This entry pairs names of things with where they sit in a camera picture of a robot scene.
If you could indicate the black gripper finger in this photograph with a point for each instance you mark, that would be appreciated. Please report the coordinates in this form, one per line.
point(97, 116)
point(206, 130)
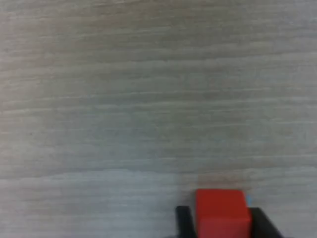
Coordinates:
point(185, 221)
point(265, 224)

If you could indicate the red cube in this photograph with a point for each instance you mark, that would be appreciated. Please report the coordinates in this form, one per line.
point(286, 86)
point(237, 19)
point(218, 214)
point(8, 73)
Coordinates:
point(220, 213)

